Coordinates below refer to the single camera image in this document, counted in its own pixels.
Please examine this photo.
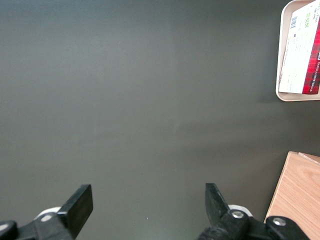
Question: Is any light wooden board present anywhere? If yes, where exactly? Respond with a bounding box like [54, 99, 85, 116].
[264, 150, 320, 240]

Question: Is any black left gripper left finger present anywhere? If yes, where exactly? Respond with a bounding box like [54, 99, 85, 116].
[0, 184, 94, 240]

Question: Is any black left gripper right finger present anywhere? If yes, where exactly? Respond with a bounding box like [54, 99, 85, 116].
[197, 182, 311, 240]

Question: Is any cream plastic tray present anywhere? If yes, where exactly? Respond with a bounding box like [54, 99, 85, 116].
[275, 0, 320, 102]

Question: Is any red tartan shortbread box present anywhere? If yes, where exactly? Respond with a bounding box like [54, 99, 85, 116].
[278, 0, 320, 96]

